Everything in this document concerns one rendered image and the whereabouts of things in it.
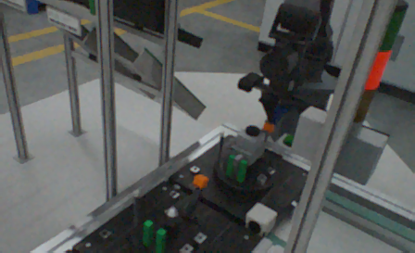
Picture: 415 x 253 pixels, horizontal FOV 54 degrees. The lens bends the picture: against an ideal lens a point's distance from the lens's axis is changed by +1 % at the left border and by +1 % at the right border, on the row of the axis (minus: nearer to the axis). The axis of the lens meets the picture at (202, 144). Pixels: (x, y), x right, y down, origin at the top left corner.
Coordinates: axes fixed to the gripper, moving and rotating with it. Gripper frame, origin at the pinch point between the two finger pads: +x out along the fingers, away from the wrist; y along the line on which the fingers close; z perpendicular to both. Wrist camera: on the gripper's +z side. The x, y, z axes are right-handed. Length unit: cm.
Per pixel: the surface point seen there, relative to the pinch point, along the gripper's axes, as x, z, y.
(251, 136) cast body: 0.1, -11.5, -0.7
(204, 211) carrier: 11.5, -25.3, -0.3
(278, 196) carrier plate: 11.6, -11.0, -9.2
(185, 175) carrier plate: 11.6, -19.1, 9.4
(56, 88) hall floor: 110, 92, 217
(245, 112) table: 23.2, 32.5, 23.5
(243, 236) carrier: 11.5, -25.7, -9.6
